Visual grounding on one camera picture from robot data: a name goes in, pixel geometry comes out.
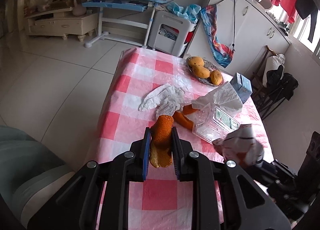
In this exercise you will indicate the blue milk carton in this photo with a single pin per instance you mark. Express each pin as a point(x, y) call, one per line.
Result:
point(242, 86)

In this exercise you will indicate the mango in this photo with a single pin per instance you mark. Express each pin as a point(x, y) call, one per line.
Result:
point(216, 77)
point(201, 72)
point(195, 61)

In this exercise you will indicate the teal sofa armrest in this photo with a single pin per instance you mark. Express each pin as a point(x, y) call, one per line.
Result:
point(30, 173)

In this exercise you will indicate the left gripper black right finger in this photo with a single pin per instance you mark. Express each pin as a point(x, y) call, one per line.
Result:
point(177, 153)

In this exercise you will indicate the left mango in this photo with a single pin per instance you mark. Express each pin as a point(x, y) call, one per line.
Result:
point(195, 61)

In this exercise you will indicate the pink kettlebell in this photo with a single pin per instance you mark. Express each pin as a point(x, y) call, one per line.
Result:
point(78, 9)

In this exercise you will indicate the dark fruit plate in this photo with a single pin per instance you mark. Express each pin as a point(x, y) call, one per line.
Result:
point(209, 66)

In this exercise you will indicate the light blue crumpled cloth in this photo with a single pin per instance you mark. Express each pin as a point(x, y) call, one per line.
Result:
point(190, 12)

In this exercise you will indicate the clear plastic bottle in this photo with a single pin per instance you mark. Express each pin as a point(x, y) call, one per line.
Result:
point(212, 123)

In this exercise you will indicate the white plastic bag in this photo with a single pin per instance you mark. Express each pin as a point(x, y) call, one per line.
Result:
point(166, 99)

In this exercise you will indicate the white red snack wrapper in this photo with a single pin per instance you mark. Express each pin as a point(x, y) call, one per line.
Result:
point(240, 146)

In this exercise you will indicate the colourful hanging bag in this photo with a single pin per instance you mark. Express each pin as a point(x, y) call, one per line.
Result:
point(222, 54)

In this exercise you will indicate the white tissue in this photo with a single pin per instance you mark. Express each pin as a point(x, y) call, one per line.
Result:
point(224, 97)

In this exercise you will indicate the cream tv cabinet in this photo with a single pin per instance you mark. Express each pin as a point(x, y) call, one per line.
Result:
point(62, 23)

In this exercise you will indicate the blue study desk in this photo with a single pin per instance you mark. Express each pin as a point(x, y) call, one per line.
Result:
point(136, 6)

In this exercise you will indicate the right mango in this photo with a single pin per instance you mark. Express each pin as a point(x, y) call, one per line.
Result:
point(216, 77)

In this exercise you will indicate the middle mango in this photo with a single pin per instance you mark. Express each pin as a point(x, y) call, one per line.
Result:
point(201, 72)

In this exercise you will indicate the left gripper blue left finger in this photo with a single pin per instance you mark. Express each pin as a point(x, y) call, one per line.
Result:
point(146, 152)

